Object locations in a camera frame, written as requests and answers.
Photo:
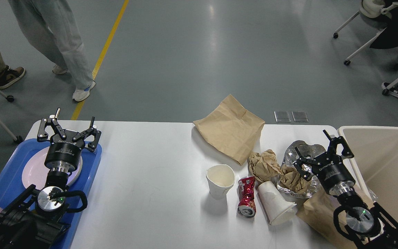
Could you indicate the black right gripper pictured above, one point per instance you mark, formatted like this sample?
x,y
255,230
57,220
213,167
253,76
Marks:
x,y
333,173

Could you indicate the brown paper bag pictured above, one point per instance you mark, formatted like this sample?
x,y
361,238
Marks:
x,y
231,129
317,212

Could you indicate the white office chair right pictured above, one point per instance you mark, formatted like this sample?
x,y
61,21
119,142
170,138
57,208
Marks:
x,y
383,16

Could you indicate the crumpled brown paper in foil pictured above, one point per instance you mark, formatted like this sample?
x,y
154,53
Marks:
x,y
291,179

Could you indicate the pink plate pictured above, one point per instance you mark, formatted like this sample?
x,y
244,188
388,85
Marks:
x,y
35,172

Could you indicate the lying white paper cup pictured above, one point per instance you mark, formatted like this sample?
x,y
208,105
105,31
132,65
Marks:
x,y
278,210

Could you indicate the right floor outlet cover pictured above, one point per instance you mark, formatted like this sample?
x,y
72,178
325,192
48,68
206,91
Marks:
x,y
300,116

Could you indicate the beige plastic bin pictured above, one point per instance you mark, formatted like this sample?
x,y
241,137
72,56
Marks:
x,y
375,162

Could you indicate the floor outlet cover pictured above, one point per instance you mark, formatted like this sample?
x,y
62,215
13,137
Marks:
x,y
300,116
282,116

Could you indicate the flat brown paper bag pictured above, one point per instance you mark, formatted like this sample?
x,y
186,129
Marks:
x,y
231,129

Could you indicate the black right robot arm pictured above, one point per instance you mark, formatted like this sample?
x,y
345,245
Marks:
x,y
367,228

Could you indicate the blue plastic tray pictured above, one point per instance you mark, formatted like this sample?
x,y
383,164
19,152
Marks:
x,y
11,184

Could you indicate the left floor outlet cover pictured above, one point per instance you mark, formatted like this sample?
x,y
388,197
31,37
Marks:
x,y
282,116

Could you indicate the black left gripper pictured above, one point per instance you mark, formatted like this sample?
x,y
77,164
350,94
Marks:
x,y
63,153

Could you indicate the yellow plate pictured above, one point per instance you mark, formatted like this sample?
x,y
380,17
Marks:
x,y
74,176

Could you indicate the crumpled brown paper ball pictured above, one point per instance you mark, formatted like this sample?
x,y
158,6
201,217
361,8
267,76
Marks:
x,y
263,166

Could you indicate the person in grey trousers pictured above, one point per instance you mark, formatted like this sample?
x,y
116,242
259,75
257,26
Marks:
x,y
50,27

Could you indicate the upright white paper cup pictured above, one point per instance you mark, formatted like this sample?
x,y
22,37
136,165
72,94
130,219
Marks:
x,y
220,179

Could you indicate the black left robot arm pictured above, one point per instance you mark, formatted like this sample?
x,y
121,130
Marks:
x,y
33,219

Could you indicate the crushed red soda can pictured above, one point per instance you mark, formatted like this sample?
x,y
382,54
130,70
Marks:
x,y
246,206

